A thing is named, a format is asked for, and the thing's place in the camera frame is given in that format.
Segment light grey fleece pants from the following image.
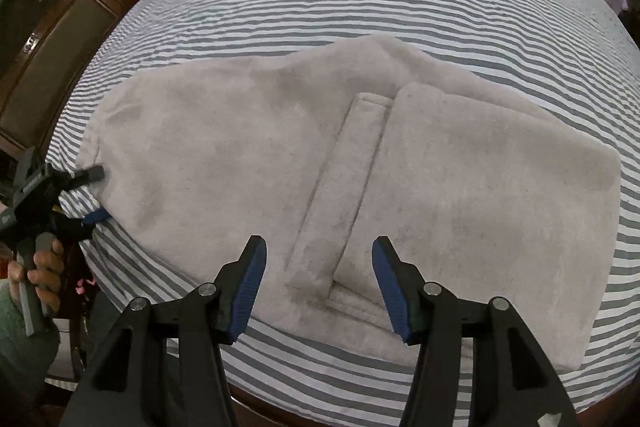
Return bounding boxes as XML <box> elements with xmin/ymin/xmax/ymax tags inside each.
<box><xmin>82</xmin><ymin>33</ymin><xmax>622</xmax><ymax>370</ymax></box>

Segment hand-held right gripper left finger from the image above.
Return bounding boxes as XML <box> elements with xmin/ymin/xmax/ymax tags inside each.
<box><xmin>60</xmin><ymin>234</ymin><xmax>268</xmax><ymax>427</ymax></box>

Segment person's left forearm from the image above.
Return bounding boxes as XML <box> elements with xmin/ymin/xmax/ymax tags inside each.
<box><xmin>0</xmin><ymin>279</ymin><xmax>61</xmax><ymax>427</ymax></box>

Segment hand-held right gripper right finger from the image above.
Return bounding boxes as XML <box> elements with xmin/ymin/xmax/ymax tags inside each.
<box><xmin>371</xmin><ymin>235</ymin><xmax>581</xmax><ymax>427</ymax></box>

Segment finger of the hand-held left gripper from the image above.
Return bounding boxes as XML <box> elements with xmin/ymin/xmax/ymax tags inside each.
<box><xmin>64</xmin><ymin>164</ymin><xmax>106</xmax><ymax>188</ymax></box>
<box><xmin>55</xmin><ymin>207</ymin><xmax>111</xmax><ymax>244</ymax></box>

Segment carved wooden headboard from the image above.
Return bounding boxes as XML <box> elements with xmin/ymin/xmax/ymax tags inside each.
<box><xmin>0</xmin><ymin>0</ymin><xmax>168</xmax><ymax>158</ymax></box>

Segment person's left hand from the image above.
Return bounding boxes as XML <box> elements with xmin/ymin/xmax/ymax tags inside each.
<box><xmin>7</xmin><ymin>237</ymin><xmax>66</xmax><ymax>318</ymax></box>

